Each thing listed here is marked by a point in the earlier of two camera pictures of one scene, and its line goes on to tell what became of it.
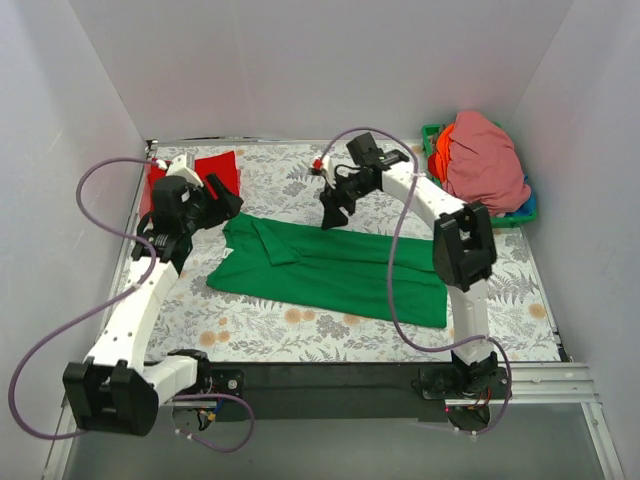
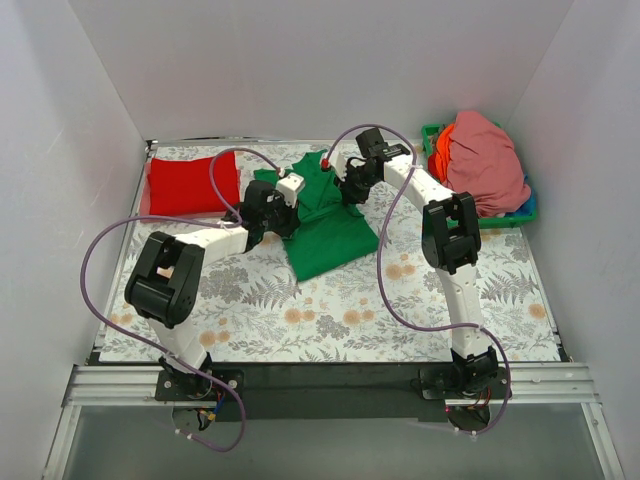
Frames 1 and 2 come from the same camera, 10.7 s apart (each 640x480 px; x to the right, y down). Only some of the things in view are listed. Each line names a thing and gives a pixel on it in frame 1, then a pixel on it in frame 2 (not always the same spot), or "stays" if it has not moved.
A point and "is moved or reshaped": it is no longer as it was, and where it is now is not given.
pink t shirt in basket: [483, 168] stays
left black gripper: [211, 198] → [288, 220]
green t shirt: [340, 268] is moved or reshaped
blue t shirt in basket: [527, 209] stays
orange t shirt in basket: [443, 156] stays
